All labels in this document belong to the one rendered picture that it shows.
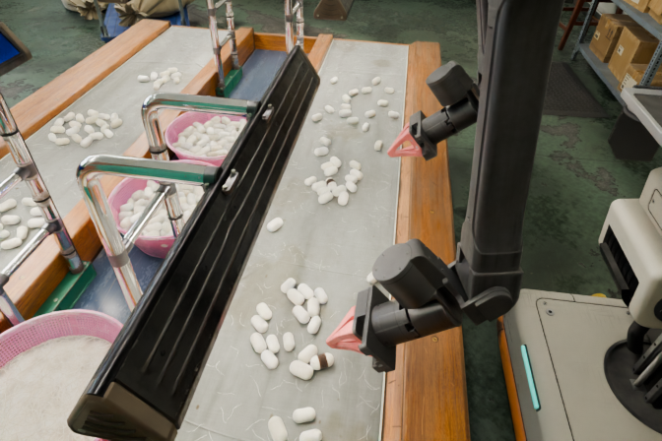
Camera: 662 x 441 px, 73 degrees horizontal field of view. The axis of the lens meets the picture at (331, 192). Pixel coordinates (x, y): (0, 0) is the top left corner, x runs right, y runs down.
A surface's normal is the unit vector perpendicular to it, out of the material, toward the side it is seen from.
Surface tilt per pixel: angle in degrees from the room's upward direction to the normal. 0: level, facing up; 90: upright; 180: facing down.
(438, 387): 0
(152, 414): 58
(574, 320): 0
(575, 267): 0
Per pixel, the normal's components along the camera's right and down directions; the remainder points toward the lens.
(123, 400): 0.85, -0.31
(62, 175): 0.03, -0.77
